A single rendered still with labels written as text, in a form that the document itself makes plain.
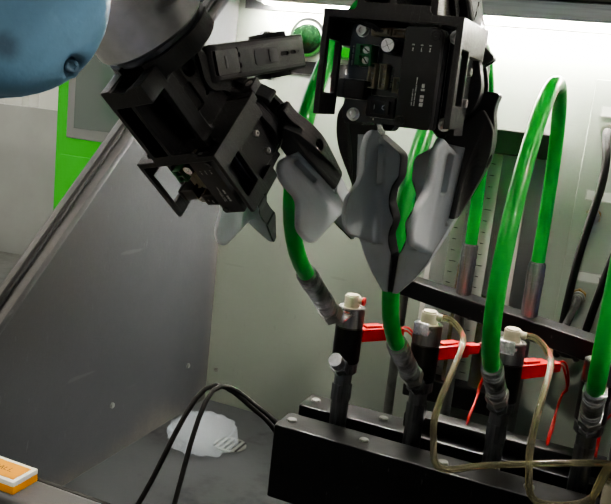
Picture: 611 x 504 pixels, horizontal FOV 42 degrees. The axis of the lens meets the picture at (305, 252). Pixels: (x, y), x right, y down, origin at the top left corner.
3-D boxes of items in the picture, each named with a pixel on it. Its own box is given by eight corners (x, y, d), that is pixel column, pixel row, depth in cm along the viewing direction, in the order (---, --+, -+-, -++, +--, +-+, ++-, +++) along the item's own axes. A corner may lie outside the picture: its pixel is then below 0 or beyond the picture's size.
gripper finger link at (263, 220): (219, 275, 65) (185, 199, 58) (248, 222, 68) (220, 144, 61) (252, 283, 64) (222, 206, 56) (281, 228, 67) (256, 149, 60)
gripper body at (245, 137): (180, 223, 57) (75, 94, 50) (230, 141, 62) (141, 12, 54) (263, 219, 53) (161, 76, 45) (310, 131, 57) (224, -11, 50)
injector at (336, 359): (303, 506, 81) (325, 311, 77) (321, 486, 86) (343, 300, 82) (328, 514, 80) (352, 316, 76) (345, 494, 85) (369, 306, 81)
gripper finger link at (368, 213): (312, 296, 43) (330, 127, 41) (349, 277, 49) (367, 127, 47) (365, 308, 42) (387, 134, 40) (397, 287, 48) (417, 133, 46)
